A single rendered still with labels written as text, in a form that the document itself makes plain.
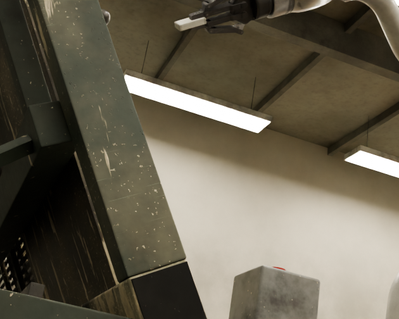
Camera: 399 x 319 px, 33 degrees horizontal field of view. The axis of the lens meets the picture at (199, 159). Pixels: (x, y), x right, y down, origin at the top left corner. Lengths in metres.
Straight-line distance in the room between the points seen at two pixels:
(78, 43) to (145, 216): 0.33
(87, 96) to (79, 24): 0.14
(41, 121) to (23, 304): 0.33
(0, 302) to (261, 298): 0.43
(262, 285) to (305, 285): 0.09
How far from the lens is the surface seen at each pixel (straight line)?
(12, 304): 1.05
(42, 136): 1.18
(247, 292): 1.21
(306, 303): 1.21
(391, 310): 1.64
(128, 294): 1.11
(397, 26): 1.71
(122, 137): 1.15
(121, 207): 1.11
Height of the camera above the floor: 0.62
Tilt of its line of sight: 23 degrees up
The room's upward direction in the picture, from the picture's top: 10 degrees clockwise
